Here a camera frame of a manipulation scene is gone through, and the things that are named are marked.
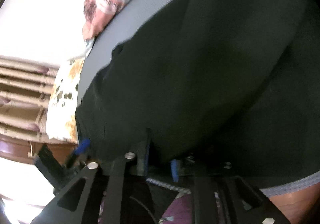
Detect black pants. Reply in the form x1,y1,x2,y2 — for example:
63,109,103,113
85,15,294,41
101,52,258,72
75,0,319,187

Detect floral pillow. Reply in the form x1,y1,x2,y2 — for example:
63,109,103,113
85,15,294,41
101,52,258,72
46,57,85,143

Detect beige curtain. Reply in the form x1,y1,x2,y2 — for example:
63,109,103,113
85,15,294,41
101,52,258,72
1,57,58,143

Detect grey mesh bed mat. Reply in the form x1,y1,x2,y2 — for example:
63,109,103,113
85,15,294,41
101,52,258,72
77,0,172,104

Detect brown wooden bed frame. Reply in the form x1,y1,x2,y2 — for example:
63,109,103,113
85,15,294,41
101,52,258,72
0,134,76,164

